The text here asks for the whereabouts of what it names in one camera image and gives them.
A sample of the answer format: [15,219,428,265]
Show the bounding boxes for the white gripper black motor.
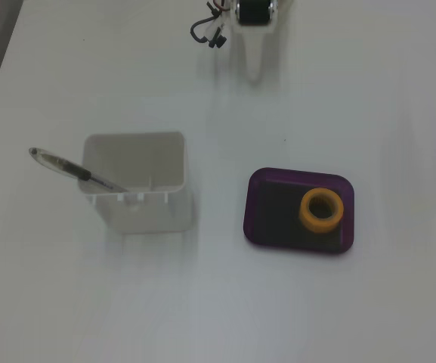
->
[234,0,280,83]

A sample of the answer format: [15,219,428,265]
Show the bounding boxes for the clear ballpoint pen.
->
[28,147,130,193]

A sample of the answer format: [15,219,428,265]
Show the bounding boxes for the yellow tape roll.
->
[298,188,345,232]

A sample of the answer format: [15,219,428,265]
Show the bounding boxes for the white plastic container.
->
[78,131,194,234]

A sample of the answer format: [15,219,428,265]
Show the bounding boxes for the black cable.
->
[190,0,228,49]

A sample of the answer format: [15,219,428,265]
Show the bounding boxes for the purple rectangular tray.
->
[242,166,357,257]

